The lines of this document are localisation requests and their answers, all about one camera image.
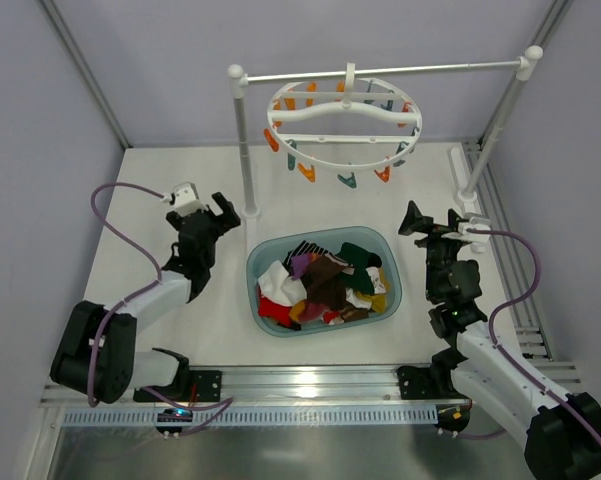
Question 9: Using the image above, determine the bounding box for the round white clip hanger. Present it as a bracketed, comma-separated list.
[263, 63, 423, 189]

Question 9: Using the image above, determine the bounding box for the black white striped sock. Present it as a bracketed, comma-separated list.
[283, 240, 327, 266]

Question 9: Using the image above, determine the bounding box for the purple red striped sock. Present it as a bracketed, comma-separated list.
[289, 253, 323, 324]

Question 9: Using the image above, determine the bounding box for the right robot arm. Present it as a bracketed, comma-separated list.
[398, 202, 601, 479]

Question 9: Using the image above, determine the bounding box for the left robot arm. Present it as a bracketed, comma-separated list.
[50, 184, 241, 405]

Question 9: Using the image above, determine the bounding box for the pile of socks in basket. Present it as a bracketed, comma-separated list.
[257, 241, 388, 330]

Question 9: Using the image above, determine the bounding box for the teal plastic basket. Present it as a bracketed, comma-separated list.
[246, 226, 402, 338]

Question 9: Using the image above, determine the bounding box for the white drying rack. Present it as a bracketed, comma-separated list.
[227, 45, 544, 219]

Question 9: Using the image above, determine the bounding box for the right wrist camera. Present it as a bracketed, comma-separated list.
[442, 213, 492, 254]

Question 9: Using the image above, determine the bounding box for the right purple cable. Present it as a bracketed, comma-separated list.
[437, 227, 601, 466]

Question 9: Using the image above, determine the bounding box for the purple cable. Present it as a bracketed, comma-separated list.
[437, 227, 601, 466]
[87, 182, 234, 439]

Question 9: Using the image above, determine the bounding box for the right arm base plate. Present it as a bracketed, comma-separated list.
[396, 364, 467, 400]

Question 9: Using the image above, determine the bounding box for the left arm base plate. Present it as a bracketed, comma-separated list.
[133, 368, 222, 403]

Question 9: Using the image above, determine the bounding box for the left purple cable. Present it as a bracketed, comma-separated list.
[87, 182, 234, 439]

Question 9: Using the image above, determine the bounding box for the aluminium rail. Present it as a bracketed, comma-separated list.
[39, 358, 585, 407]

